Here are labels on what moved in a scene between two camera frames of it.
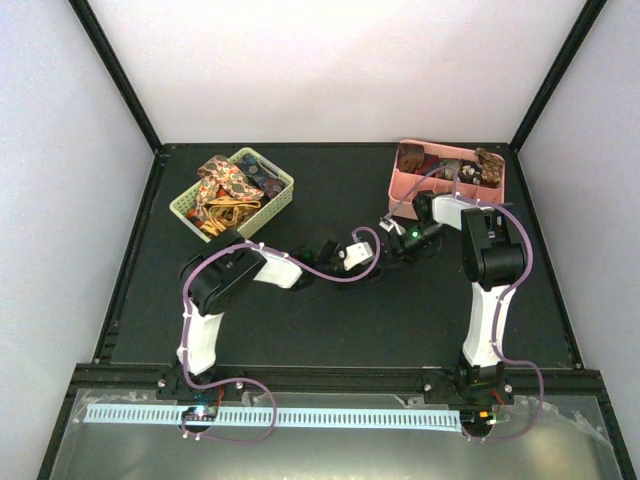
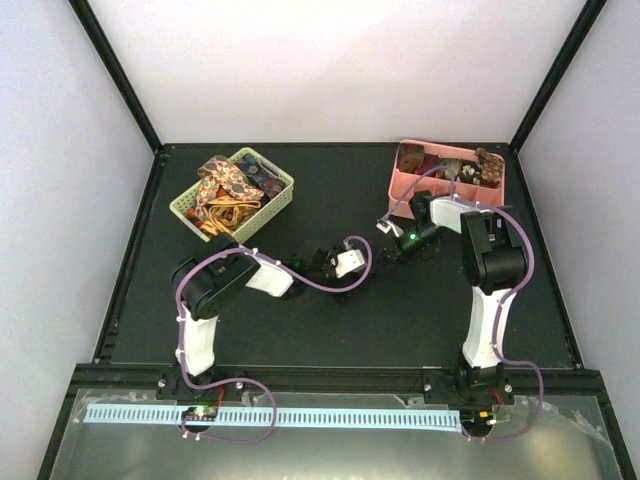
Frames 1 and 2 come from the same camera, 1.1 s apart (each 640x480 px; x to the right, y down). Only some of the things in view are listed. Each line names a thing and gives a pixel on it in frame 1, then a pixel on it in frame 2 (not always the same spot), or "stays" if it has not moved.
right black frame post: x=583 y=28 stays
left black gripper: x=343 y=285 -> x=345 y=296
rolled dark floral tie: x=470 y=172 stays
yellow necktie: x=224 y=213 stays
